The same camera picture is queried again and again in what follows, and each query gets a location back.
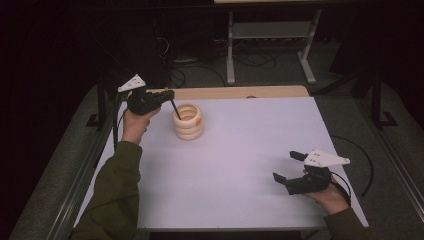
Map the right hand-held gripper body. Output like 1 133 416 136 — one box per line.
285 149 351 196

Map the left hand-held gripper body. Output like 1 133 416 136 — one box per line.
117 73 166 117

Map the dark pencil with orange end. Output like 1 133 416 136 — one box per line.
170 99 182 121

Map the cream ringed pen holder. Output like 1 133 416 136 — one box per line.
171 103 205 142

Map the person's left hand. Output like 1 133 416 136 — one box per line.
121 107 162 145

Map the person's right hand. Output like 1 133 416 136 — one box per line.
302 169 352 216

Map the black metal stand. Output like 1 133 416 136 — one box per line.
370 71 399 130
85 74 108 132

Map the white table mat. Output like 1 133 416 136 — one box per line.
73 96 370 232

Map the wooden table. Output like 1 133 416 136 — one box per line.
126 85 310 102

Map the white metal stand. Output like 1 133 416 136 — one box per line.
225 9 323 86

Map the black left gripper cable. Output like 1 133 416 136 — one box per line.
112 92 130 152

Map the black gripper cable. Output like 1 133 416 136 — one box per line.
329 134 375 205
112 92 130 152

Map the black floor cable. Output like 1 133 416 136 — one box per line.
233 50 278 70
169 63 228 89

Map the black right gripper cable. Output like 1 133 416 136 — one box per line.
329 134 375 205

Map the aluminium rail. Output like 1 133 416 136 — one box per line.
44 99 123 240
356 98 424 211

